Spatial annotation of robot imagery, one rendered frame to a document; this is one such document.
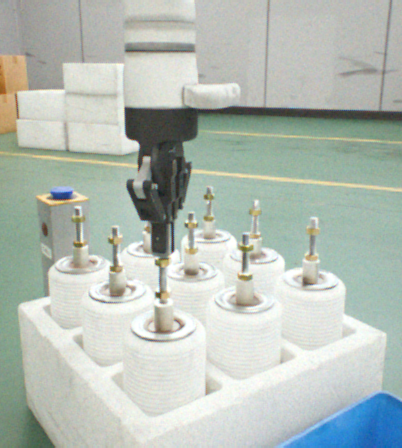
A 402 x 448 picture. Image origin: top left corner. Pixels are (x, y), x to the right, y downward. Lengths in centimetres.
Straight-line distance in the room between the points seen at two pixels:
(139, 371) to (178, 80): 31
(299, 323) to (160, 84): 38
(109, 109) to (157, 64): 285
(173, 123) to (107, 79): 283
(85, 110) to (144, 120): 295
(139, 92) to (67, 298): 37
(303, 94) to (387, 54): 89
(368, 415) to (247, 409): 20
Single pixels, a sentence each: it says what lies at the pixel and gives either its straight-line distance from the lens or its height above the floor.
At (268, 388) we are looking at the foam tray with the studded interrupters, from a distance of 66.
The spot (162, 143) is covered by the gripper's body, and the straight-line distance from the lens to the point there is 53.
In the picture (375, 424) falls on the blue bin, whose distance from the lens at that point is 81.
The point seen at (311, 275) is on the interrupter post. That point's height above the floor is 26.
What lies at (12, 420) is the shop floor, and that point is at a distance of 95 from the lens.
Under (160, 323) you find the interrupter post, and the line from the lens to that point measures 61.
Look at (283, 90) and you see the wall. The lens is 596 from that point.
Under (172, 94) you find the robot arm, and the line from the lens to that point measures 52.
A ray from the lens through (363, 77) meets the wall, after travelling 578.
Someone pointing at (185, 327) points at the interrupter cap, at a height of 25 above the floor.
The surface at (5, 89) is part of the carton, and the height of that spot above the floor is 34.
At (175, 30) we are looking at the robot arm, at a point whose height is 57.
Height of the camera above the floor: 54
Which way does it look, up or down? 16 degrees down
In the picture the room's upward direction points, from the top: straight up
